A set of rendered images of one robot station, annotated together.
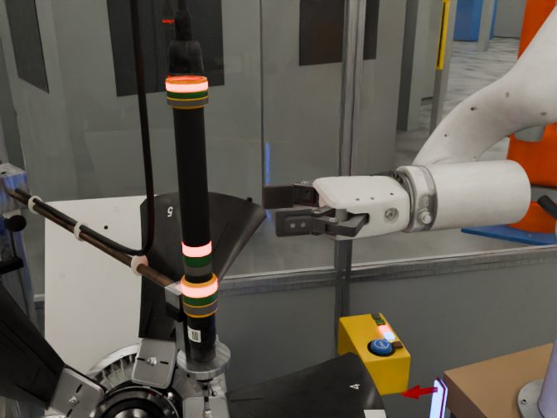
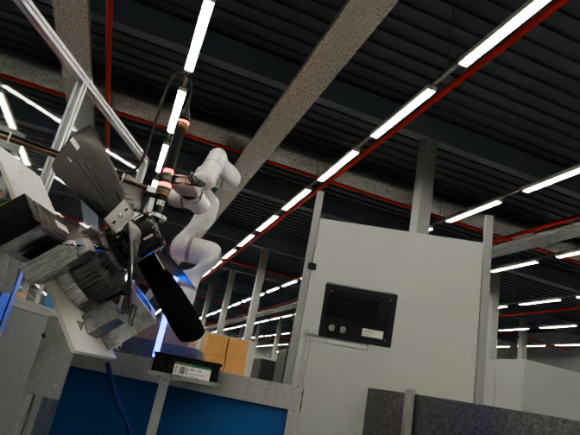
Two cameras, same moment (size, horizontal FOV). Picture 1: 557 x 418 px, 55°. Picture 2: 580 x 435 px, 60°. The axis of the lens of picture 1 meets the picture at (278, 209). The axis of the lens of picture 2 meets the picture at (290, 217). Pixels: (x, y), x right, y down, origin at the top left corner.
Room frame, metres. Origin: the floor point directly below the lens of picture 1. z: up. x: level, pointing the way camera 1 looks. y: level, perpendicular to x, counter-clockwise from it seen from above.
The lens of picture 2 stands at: (-0.35, 1.45, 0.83)
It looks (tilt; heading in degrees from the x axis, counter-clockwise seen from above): 19 degrees up; 289
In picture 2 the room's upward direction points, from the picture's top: 11 degrees clockwise
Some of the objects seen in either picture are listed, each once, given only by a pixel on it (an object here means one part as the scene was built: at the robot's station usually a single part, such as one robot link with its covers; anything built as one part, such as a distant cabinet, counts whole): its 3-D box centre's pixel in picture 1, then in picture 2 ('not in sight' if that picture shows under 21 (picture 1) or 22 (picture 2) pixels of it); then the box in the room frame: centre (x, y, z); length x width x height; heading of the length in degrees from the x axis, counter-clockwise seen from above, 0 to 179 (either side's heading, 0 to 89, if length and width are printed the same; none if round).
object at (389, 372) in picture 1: (371, 355); not in sight; (0.94, -0.20, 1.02); 0.16 x 0.10 x 0.11; 11
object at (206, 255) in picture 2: not in sight; (198, 264); (0.75, -0.56, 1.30); 0.19 x 0.12 x 0.24; 21
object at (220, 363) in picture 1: (196, 328); (155, 204); (0.59, 0.10, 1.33); 0.09 x 0.07 x 0.10; 46
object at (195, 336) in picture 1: (195, 219); (171, 162); (0.58, 0.10, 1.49); 0.04 x 0.04 x 0.46
